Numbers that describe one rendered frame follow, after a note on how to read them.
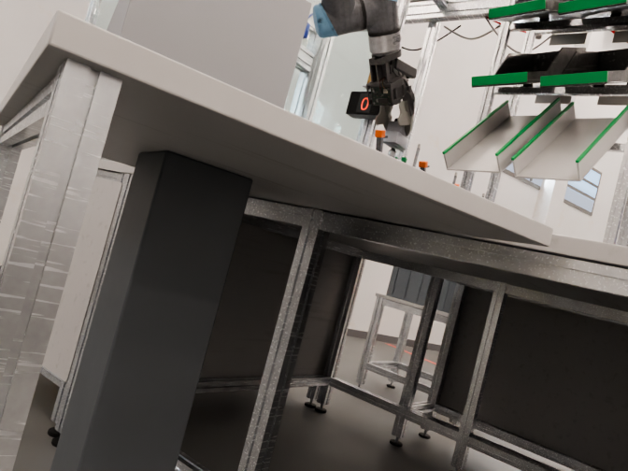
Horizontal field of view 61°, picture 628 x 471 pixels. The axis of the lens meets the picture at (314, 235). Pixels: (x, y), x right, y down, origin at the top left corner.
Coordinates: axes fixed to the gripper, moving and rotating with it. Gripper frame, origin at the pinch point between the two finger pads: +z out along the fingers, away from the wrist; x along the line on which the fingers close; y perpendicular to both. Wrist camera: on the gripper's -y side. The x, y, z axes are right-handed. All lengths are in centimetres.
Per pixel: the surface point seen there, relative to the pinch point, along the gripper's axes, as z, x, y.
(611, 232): 15, 53, 9
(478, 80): -12.5, 21.6, 0.1
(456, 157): 1.4, 20.8, 10.9
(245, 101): -34, 34, 80
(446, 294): 147, -53, -116
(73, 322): 43, -82, 67
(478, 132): -1.0, 21.8, 1.4
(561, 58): -13.4, 35.0, -13.9
